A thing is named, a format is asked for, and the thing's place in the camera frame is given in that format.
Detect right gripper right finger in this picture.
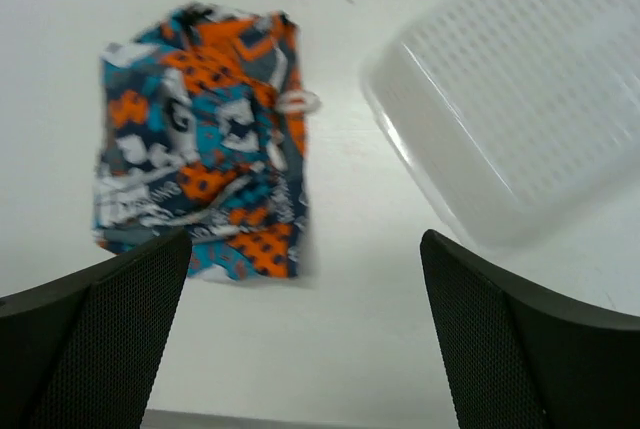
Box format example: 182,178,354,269
420,230,639,428

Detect white perforated plastic basket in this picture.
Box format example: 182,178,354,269
362,0,639,251

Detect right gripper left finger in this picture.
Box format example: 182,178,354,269
1,229,192,428

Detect colourful patterned shorts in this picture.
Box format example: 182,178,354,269
93,3,319,281

